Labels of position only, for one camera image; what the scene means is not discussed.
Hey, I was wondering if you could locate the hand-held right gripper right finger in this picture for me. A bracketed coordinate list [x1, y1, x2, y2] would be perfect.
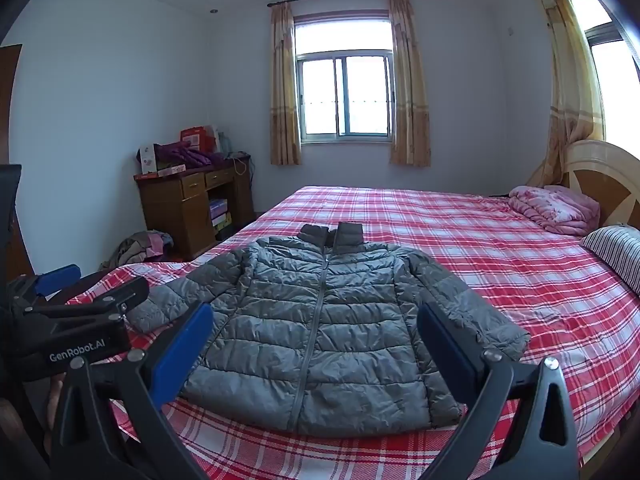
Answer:
[417, 302, 581, 480]

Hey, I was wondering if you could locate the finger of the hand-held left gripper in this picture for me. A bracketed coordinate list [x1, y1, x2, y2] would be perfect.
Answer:
[45, 277, 151, 323]
[9, 264, 82, 306]

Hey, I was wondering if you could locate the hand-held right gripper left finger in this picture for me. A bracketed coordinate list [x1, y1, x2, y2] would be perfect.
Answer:
[50, 302, 215, 480]

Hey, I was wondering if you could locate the grey quilted down jacket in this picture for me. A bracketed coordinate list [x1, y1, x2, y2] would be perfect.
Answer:
[127, 222, 532, 436]

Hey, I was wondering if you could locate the pile of clothes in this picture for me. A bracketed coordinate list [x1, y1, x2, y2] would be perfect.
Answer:
[99, 230, 174, 272]

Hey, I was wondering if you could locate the red plaid bed sheet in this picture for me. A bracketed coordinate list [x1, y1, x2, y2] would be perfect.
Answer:
[65, 185, 640, 480]

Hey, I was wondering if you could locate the brown wooden desk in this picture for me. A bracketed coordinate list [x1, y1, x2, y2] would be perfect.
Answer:
[133, 157, 256, 261]

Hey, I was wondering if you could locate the stack of boxes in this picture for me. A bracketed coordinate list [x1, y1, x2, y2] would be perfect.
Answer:
[209, 198, 232, 234]

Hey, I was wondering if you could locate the pink flat box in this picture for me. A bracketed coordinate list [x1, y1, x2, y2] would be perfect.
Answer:
[134, 164, 187, 181]

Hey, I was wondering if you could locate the white printed box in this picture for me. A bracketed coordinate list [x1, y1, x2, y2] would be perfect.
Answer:
[137, 145, 168, 174]

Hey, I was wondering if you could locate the purple cloth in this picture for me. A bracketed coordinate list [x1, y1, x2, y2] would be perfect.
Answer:
[152, 141, 227, 169]

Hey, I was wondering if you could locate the brown wooden door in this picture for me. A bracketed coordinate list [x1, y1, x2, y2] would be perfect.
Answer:
[0, 45, 36, 281]

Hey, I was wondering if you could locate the red cardboard box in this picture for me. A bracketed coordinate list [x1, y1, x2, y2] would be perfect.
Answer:
[180, 126, 220, 154]

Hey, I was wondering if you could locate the pink folded quilt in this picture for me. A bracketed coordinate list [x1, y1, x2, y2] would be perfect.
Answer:
[507, 185, 601, 237]

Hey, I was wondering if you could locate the striped pillow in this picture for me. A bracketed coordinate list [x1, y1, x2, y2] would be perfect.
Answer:
[580, 225, 640, 297]

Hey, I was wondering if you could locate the wooden bed headboard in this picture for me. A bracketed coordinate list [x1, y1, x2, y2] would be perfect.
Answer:
[525, 140, 640, 235]

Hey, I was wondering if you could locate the beige patterned curtain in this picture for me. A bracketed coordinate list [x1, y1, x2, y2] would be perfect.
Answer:
[388, 0, 431, 168]
[270, 2, 303, 166]

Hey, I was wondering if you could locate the sliding glass window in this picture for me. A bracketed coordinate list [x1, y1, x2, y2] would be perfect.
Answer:
[293, 12, 392, 145]

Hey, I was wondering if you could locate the yellow floral curtain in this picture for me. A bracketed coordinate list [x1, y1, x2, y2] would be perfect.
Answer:
[522, 0, 607, 188]

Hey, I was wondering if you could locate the large bright window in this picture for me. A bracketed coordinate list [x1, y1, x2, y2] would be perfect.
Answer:
[565, 0, 640, 142]

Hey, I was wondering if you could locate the thin cable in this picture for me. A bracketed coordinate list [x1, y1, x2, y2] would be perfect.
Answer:
[227, 151, 252, 177]

